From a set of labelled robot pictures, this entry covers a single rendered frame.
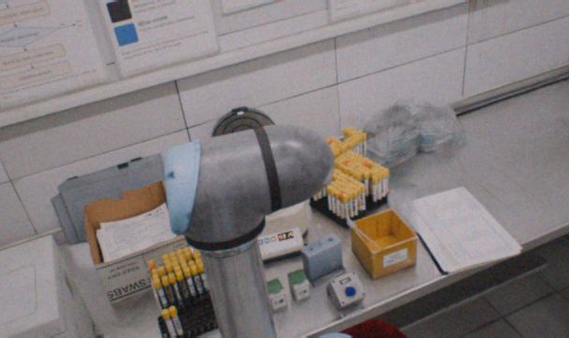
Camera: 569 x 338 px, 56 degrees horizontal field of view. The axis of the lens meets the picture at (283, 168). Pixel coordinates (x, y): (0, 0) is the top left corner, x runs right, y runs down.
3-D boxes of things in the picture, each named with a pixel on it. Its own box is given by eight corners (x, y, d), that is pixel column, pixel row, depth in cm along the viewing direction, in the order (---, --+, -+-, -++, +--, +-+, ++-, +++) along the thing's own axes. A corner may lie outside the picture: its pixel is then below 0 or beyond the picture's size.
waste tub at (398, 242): (373, 281, 141) (372, 253, 135) (350, 249, 151) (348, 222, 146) (417, 265, 144) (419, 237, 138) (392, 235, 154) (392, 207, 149)
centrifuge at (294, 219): (235, 271, 149) (227, 239, 142) (220, 208, 173) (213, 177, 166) (318, 251, 152) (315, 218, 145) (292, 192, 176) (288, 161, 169)
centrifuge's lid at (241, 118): (204, 117, 156) (201, 108, 163) (220, 191, 167) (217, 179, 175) (275, 101, 159) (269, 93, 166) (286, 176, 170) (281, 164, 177)
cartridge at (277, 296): (273, 313, 136) (269, 295, 132) (267, 300, 139) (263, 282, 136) (287, 307, 137) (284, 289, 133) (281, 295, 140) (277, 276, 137)
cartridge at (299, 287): (297, 303, 137) (294, 285, 134) (289, 291, 141) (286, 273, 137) (311, 298, 138) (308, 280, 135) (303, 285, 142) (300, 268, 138)
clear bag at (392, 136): (381, 177, 177) (381, 129, 167) (345, 158, 189) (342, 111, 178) (432, 145, 189) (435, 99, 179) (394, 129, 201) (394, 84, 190)
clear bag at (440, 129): (414, 154, 186) (415, 120, 178) (401, 130, 200) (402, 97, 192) (471, 146, 186) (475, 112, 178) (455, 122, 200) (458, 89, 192)
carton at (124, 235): (109, 306, 144) (91, 267, 135) (97, 242, 166) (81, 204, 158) (197, 274, 150) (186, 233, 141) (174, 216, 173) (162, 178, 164)
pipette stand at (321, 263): (315, 287, 141) (311, 260, 135) (300, 271, 146) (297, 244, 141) (346, 271, 145) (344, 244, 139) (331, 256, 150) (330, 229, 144)
